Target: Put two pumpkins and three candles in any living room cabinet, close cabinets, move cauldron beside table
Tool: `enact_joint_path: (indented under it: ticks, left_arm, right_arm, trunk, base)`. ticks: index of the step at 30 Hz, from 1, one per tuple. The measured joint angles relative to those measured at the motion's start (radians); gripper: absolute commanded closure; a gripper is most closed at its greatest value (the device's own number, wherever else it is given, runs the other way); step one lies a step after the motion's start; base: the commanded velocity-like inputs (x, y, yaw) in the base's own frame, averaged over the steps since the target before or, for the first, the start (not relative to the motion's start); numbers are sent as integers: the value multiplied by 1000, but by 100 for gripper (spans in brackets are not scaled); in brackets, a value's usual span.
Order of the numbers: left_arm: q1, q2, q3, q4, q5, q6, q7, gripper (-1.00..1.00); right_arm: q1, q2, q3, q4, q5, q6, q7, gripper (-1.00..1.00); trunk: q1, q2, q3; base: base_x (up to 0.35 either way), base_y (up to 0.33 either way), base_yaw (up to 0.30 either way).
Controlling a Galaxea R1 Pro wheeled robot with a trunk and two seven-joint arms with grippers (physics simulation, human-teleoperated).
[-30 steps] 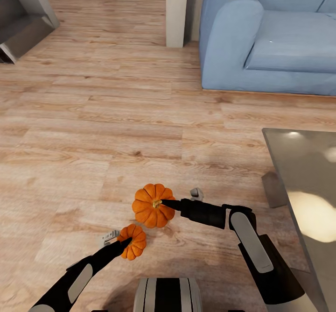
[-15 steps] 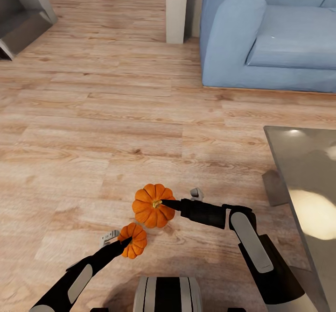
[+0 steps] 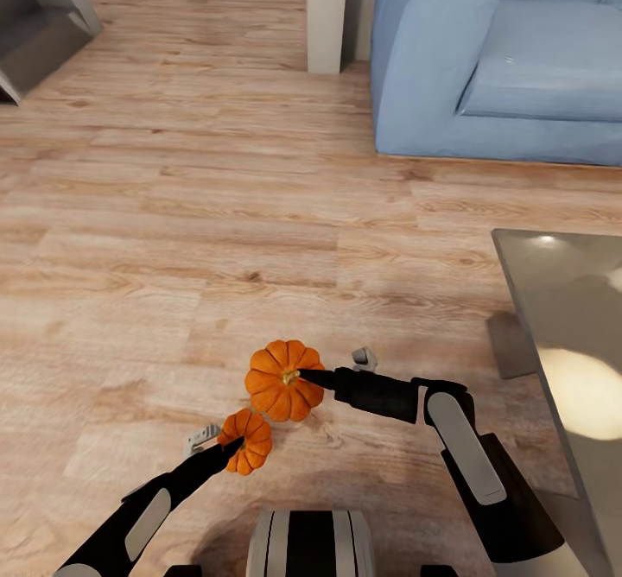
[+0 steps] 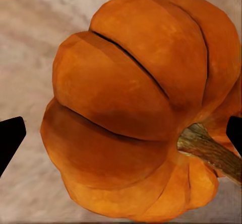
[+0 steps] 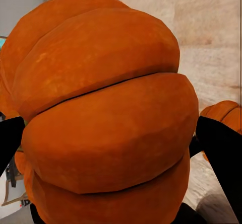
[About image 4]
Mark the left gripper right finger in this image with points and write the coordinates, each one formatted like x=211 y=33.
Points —
x=234 y=133

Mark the pumpkin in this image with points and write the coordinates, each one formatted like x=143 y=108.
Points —
x=137 y=125

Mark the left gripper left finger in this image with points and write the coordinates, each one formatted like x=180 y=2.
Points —
x=12 y=133

